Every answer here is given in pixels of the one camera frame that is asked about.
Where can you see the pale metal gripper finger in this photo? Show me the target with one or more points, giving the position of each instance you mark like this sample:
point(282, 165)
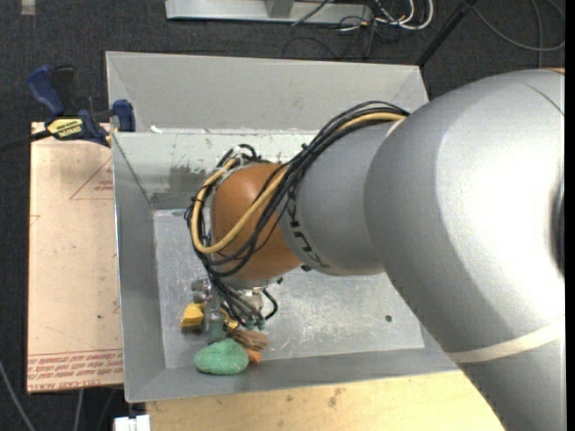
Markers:
point(201, 291)
point(215, 323)

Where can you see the yellow angular toy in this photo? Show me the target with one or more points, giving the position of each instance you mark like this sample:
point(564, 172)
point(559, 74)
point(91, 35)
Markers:
point(192, 317)

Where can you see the green cloth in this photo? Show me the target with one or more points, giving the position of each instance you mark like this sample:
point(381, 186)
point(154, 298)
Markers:
point(221, 357)

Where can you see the brown toy animal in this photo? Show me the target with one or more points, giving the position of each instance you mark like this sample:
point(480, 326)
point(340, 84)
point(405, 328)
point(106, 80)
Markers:
point(252, 339)

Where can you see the grey metal bin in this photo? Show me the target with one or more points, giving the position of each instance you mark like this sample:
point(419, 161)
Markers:
point(323, 321)

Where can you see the brown cardboard board, red print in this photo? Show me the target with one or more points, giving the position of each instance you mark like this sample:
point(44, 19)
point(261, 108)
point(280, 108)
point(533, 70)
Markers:
point(72, 249)

